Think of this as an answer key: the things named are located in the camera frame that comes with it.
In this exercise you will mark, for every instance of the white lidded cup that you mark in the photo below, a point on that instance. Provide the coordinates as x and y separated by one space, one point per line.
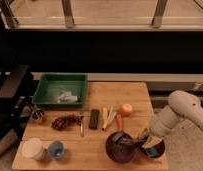
33 149

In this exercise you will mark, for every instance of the brown pine cone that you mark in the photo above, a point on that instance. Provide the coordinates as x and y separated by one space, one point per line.
62 123

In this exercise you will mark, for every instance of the blue glass cup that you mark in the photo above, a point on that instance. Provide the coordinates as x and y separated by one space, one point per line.
56 150

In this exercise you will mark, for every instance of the purple bowl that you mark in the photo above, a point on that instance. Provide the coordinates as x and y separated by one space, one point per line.
119 153

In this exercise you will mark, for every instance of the orange carrot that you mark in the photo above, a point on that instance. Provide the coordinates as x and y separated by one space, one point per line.
119 122

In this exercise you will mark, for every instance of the green plastic tray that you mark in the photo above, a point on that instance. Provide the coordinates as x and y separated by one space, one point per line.
52 84

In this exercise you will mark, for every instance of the teal sponge block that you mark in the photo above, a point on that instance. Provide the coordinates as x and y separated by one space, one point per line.
152 152

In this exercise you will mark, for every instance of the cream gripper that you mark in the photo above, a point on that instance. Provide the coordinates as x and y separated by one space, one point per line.
147 139

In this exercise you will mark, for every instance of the red bowl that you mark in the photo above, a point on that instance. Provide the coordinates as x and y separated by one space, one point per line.
160 147

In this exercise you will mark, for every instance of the black rectangular block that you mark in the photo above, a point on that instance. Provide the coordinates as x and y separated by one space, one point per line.
94 119

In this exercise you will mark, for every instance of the small dark wicker ball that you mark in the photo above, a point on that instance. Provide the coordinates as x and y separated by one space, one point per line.
38 115

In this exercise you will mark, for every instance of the black dish brush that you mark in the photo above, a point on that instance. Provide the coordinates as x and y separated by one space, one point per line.
123 139

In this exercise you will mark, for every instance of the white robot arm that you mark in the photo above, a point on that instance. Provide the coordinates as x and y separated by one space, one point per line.
181 105

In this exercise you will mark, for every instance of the metal knife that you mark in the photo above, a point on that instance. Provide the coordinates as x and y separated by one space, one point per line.
81 126

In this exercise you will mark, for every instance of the orange round fruit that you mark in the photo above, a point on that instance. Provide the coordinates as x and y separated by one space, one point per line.
126 110

